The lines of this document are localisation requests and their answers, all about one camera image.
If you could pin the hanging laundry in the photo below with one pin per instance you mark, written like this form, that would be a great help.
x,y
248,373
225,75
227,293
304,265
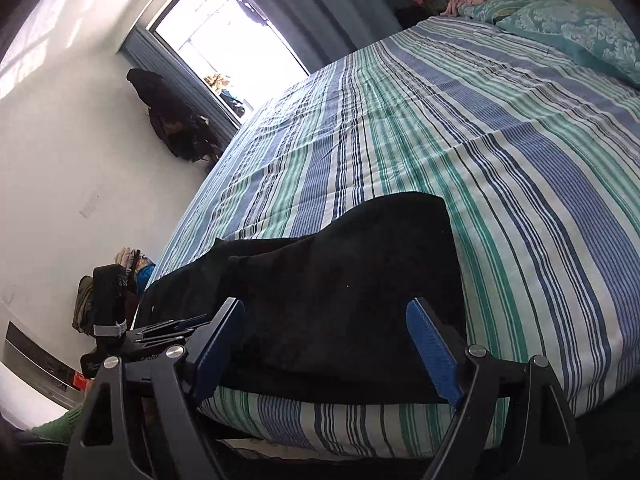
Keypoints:
x,y
220,82

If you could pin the grey flat board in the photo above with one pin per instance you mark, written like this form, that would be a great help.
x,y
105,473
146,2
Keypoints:
x,y
35,355

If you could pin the brown drawer cabinet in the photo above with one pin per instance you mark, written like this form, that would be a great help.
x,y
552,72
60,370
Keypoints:
x,y
134,310

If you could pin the glass balcony door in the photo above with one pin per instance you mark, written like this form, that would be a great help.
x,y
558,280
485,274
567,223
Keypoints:
x,y
225,35

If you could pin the small teal patterned pillow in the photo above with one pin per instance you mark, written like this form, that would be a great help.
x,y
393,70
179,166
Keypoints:
x,y
490,10

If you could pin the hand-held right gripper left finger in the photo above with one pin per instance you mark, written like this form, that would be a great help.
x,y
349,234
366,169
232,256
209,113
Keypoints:
x,y
220,350

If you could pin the person's green sock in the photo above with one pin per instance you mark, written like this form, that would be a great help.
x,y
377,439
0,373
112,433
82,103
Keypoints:
x,y
57,425

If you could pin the wide blue curtain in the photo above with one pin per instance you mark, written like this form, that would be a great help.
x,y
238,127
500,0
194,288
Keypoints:
x,y
325,5

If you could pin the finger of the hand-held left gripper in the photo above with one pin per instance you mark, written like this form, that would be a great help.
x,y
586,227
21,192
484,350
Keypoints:
x,y
165,337
175,322

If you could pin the large teal patterned pillow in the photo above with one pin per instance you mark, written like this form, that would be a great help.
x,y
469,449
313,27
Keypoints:
x,y
575,30

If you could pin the heap of mixed clothes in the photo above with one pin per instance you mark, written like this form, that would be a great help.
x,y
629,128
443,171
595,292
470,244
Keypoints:
x,y
145,275

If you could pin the olive cloth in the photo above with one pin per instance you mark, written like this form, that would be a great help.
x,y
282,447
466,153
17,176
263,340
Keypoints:
x,y
82,305

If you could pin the black pants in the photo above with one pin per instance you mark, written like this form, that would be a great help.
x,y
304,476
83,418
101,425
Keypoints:
x,y
340,300

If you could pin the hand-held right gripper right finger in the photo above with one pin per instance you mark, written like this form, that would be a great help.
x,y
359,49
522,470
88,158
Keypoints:
x,y
432,355

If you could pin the dark coats on rack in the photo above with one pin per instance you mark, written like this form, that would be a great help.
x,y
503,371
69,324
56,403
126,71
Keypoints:
x,y
170,120

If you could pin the striped bed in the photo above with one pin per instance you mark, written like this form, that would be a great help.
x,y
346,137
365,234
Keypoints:
x,y
500,160

